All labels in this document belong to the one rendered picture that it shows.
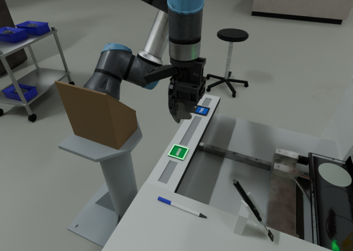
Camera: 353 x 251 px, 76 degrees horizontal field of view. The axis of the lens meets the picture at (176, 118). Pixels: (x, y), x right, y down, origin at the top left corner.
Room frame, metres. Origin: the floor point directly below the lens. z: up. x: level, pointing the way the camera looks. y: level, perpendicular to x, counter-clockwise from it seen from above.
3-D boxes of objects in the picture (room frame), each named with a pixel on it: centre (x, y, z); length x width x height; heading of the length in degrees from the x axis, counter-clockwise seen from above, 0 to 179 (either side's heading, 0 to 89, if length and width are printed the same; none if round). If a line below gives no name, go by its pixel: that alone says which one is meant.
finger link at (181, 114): (0.51, -0.02, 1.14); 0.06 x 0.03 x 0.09; 67
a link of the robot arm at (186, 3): (0.53, -0.02, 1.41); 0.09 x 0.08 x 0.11; 1
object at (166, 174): (0.65, -0.05, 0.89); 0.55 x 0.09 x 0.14; 157
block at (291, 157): (0.58, -0.41, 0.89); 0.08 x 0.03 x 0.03; 67
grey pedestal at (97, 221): (0.84, 0.41, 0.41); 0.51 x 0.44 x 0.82; 67
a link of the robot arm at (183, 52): (0.53, -0.02, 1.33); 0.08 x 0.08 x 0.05
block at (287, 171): (0.51, -0.38, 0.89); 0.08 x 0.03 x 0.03; 67
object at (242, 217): (0.27, -0.17, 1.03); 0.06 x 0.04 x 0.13; 67
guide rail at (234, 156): (0.58, -0.36, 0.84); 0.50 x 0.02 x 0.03; 67
